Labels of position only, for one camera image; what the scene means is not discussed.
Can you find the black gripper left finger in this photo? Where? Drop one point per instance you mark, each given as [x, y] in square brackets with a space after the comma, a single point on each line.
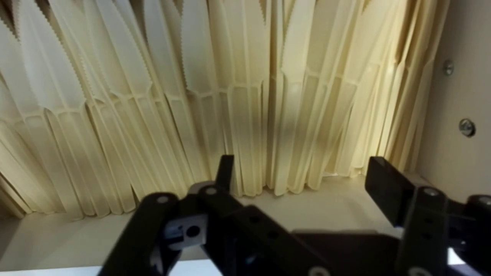
[239, 239]

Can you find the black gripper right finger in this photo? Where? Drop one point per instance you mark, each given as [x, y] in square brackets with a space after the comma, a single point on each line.
[432, 223]

